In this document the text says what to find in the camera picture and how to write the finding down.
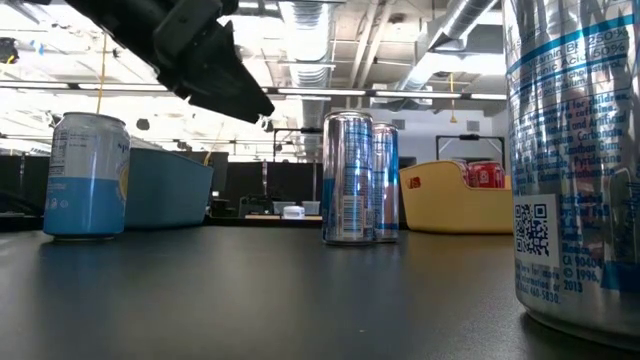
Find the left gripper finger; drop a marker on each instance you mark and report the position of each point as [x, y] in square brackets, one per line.
[225, 85]

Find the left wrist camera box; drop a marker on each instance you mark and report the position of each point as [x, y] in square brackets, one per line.
[187, 25]

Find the slim silver blue energy can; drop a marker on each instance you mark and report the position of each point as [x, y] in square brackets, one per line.
[347, 175]
[575, 150]
[388, 185]

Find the white and blue soda can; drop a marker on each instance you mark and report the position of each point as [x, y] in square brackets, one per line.
[85, 200]

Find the grey wall vent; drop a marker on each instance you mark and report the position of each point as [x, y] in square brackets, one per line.
[398, 124]
[473, 125]

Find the yellow plastic bin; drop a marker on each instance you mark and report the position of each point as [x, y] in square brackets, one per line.
[445, 210]

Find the long ceiling light strip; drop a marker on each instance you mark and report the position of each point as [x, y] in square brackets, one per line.
[320, 91]

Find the blue plastic bin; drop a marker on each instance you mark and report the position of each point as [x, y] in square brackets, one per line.
[170, 195]

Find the large spiral ventilation duct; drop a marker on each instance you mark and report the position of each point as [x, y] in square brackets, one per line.
[460, 25]

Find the white small container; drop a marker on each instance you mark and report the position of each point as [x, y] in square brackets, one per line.
[294, 212]

